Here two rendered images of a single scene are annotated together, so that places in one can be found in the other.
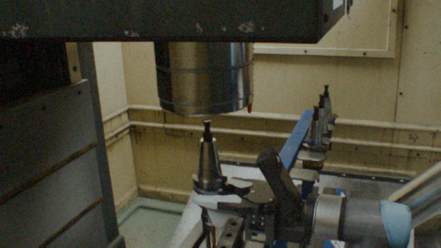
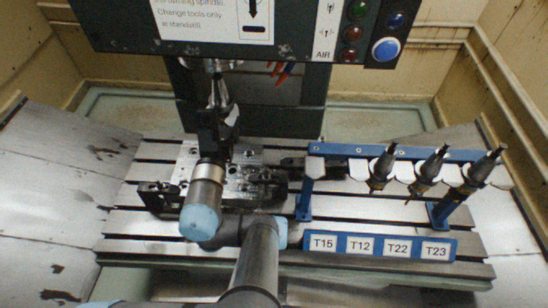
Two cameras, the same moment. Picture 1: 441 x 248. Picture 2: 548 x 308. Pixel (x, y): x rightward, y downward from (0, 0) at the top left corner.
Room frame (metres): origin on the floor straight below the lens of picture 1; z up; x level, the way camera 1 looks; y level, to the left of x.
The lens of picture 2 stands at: (0.63, -0.59, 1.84)
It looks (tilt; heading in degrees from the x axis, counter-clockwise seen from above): 51 degrees down; 71
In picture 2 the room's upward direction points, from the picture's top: 1 degrees clockwise
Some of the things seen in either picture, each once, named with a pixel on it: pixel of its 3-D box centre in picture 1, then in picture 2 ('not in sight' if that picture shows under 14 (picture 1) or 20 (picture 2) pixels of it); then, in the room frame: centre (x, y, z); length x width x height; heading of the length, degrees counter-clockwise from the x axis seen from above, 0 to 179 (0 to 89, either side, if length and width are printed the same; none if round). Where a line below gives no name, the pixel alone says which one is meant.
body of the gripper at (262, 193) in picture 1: (280, 213); (215, 152); (0.65, -0.10, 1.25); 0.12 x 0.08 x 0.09; 69
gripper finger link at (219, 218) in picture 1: (217, 212); not in sight; (0.65, 0.01, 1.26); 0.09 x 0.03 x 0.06; 82
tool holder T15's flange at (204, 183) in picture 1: (210, 181); (221, 103); (0.69, 0.02, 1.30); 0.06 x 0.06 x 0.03
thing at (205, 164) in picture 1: (209, 157); (218, 88); (0.69, 0.02, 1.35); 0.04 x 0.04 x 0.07
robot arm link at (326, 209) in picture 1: (326, 215); (209, 178); (0.62, -0.17, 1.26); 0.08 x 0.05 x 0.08; 159
